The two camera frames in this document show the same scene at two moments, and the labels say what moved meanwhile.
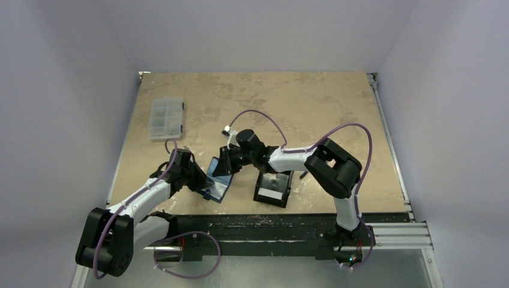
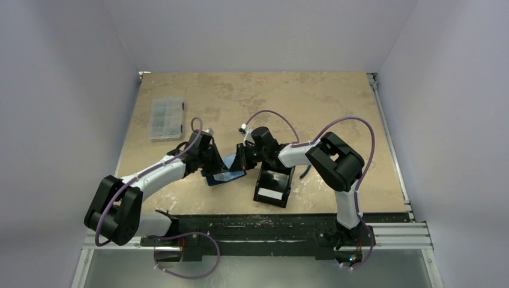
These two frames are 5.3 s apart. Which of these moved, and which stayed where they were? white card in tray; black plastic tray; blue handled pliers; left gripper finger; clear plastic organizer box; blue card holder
Moved: blue card holder; left gripper finger
Stayed: clear plastic organizer box; white card in tray; black plastic tray; blue handled pliers
